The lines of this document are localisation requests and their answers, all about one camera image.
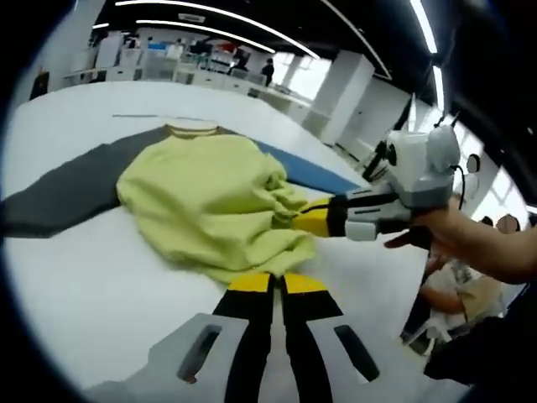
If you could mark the black cabinet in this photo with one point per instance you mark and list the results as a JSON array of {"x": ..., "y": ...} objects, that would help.
[{"x": 40, "y": 86}]

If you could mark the ceiling air vent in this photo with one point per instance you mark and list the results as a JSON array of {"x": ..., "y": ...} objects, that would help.
[{"x": 191, "y": 17}]

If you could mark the slim white pillar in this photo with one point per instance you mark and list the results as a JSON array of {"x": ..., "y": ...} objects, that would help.
[{"x": 348, "y": 96}]

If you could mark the yellow grey blue garment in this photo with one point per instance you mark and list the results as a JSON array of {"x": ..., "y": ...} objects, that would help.
[{"x": 201, "y": 197}]

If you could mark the white workbench row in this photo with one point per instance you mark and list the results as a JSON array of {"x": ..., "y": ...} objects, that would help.
[{"x": 289, "y": 105}]

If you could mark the person's right hand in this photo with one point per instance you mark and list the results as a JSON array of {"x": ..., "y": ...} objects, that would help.
[{"x": 449, "y": 235}]

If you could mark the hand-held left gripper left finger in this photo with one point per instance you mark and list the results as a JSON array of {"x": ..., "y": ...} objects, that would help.
[{"x": 247, "y": 336}]

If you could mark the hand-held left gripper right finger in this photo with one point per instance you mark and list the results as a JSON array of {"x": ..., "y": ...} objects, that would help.
[{"x": 306, "y": 336}]

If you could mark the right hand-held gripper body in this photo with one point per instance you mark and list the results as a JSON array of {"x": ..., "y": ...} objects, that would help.
[{"x": 413, "y": 163}]

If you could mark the white cabinet row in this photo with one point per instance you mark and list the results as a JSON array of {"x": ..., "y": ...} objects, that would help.
[{"x": 159, "y": 69}]

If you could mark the large white pillar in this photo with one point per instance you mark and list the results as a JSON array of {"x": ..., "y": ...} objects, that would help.
[{"x": 71, "y": 59}]

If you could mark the person's dark clothing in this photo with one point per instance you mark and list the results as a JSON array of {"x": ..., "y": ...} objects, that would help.
[{"x": 495, "y": 357}]

